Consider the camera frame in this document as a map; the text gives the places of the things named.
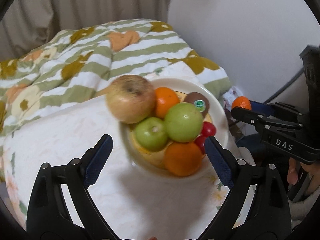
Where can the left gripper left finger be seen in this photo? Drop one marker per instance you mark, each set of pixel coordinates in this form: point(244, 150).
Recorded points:
point(48, 216)

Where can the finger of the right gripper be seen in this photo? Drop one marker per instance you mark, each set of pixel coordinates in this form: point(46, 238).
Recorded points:
point(262, 107)
point(273, 116)

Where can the small mandarin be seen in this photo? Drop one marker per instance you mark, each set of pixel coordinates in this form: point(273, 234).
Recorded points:
point(242, 102)
point(182, 159)

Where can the small red cherry tomato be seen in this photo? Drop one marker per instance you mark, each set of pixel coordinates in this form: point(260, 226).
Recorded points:
point(208, 129)

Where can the brown kiwi with sticker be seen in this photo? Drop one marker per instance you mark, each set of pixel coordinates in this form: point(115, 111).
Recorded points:
point(199, 101)

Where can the small green apple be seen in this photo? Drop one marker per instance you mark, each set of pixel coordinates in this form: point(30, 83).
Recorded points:
point(151, 135)

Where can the large orange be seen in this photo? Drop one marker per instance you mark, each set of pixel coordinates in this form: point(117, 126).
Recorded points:
point(165, 99)

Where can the large yellow-red apple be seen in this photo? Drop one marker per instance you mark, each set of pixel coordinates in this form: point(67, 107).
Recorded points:
point(130, 98)

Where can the person right hand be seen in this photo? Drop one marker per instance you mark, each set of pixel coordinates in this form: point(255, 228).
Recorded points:
point(303, 179)

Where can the cream oval plate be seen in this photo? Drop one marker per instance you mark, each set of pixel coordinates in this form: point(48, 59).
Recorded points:
point(151, 163)

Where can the floral white tablecloth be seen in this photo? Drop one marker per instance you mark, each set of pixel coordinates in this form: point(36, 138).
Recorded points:
point(136, 204)

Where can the striped floral quilt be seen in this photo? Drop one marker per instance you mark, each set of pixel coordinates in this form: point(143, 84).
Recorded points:
point(76, 64)

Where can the beige curtain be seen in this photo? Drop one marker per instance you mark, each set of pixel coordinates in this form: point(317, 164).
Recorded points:
point(28, 24)

